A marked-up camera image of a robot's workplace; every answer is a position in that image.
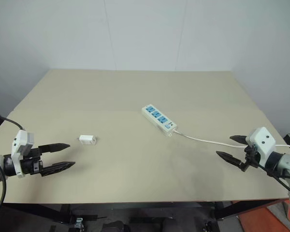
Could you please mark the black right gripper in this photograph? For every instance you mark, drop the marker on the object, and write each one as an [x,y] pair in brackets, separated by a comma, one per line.
[251,158]

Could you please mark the white plug adapter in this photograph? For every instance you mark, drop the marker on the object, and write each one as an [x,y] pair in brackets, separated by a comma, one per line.
[87,140]

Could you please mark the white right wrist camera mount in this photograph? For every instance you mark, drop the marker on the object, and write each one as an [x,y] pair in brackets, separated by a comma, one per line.
[262,140]

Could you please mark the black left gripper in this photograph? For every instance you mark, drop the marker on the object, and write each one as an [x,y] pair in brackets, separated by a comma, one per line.
[30,165]

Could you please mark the black metal table frame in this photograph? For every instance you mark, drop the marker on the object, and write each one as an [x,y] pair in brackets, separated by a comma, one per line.
[232,210]

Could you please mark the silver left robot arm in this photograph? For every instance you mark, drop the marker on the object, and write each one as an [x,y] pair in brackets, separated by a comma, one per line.
[0,166]

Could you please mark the white power strip blue sockets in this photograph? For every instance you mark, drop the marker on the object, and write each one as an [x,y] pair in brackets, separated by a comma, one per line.
[159,119]

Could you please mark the orange floor mat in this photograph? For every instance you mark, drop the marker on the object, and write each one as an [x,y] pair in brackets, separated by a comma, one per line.
[263,221]

